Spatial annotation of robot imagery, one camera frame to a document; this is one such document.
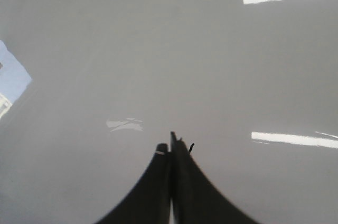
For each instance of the white whiteboard with aluminium frame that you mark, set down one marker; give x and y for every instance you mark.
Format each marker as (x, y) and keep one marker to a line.
(95, 85)

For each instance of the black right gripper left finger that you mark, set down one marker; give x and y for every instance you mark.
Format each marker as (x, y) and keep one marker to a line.
(149, 200)

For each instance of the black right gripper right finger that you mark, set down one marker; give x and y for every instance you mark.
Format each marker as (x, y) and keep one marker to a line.
(195, 198)

